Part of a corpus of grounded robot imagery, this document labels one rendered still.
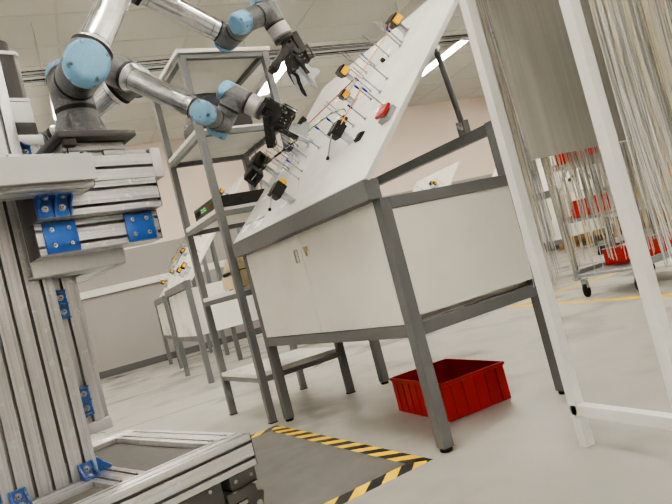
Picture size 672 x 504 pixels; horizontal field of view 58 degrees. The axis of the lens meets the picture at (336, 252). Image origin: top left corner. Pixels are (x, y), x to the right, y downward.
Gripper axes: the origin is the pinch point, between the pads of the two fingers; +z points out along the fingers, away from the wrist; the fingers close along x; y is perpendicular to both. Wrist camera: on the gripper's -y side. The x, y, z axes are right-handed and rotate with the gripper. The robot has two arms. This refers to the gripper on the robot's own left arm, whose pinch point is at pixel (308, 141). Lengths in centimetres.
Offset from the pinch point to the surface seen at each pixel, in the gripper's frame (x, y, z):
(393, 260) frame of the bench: -33, -10, 43
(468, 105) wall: 1022, -104, 137
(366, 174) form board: -25.1, 7.3, 23.0
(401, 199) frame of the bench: -21.5, 4.4, 36.3
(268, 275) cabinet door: 28, -71, 6
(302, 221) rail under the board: -1.0, -27.5, 10.4
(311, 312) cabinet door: 2, -62, 29
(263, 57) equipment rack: 114, -7, -53
